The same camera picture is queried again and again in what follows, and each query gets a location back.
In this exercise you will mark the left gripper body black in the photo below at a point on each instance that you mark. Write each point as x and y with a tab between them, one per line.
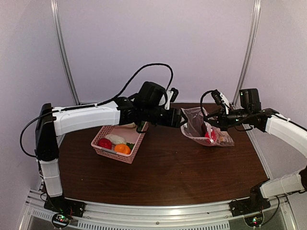
172	120

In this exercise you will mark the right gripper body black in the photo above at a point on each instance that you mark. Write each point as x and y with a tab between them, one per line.
225	123

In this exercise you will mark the red toy fruit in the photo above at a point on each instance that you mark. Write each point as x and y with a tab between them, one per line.
105	143
209	134

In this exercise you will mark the clear zip top bag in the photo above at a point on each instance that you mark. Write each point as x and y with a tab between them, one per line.
202	132

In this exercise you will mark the pink plastic basket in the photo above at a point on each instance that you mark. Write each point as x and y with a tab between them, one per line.
133	137

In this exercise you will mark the orange toy fruit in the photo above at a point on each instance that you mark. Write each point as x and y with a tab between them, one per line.
122	148

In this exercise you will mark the red toy fruit front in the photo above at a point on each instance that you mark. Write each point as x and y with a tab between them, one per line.
105	143

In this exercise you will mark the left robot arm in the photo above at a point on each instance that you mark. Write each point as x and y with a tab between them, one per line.
151	104

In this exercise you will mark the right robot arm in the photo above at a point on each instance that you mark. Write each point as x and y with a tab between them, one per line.
279	129

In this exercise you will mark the white toy vegetable rear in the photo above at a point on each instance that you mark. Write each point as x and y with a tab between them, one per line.
131	125

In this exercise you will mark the white toy vegetable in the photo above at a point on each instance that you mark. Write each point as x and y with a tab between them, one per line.
115	139
131	125

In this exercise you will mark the white toy vegetable front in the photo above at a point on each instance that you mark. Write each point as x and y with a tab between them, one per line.
115	139

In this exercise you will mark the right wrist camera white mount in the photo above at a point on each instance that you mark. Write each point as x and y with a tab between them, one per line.
220	99

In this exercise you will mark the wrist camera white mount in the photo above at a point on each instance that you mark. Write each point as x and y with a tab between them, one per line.
220	99
170	97

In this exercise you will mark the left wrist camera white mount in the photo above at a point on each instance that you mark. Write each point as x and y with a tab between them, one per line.
170	97

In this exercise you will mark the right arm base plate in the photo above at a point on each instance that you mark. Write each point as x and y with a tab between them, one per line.
246	206

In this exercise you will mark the right aluminium frame post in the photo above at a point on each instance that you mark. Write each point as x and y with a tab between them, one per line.
255	20

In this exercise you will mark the aluminium frame post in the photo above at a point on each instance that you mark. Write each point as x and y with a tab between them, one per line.
255	20
62	50

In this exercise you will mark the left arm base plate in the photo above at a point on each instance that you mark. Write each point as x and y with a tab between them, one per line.
67	207

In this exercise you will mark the left aluminium frame post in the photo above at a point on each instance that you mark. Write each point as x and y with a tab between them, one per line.
62	50

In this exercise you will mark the front aluminium rail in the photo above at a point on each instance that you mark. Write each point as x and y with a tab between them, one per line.
211	216

